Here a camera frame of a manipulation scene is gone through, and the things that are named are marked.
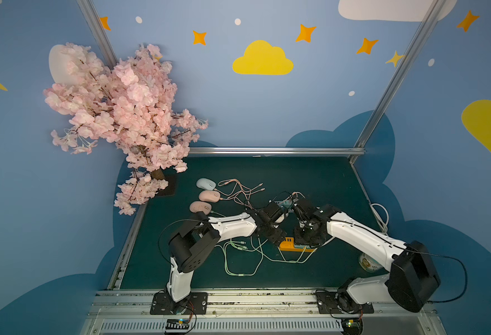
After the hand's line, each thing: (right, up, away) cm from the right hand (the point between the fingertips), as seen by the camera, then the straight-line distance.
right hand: (301, 239), depth 84 cm
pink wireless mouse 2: (-46, +11, +14) cm, 49 cm away
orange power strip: (-5, -3, +2) cm, 6 cm away
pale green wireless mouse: (-44, +22, +23) cm, 54 cm away
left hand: (-8, +2, +6) cm, 10 cm away
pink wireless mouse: (-41, +16, +19) cm, 48 cm away
